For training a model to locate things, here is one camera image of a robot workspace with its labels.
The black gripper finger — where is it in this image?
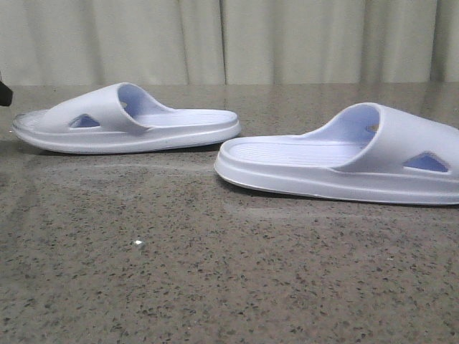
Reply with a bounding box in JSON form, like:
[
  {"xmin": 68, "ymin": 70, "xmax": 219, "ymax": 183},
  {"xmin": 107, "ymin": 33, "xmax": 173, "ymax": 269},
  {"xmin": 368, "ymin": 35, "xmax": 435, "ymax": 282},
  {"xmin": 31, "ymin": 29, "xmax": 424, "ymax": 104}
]
[{"xmin": 0, "ymin": 81, "xmax": 14, "ymax": 107}]

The light blue slipper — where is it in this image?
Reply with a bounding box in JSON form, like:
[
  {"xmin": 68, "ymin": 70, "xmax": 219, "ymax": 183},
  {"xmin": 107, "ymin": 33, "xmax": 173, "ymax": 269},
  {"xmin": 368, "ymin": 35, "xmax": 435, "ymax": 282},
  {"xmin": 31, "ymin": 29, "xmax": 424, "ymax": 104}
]
[
  {"xmin": 214, "ymin": 102, "xmax": 458, "ymax": 205},
  {"xmin": 12, "ymin": 82, "xmax": 241, "ymax": 154}
]

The white pleated curtain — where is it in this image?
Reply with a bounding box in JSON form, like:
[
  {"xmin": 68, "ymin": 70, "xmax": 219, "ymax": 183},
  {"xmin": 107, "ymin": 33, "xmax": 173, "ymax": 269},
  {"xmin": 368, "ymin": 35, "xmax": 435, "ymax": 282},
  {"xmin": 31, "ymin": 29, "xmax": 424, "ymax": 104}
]
[{"xmin": 1, "ymin": 1, "xmax": 458, "ymax": 85}]

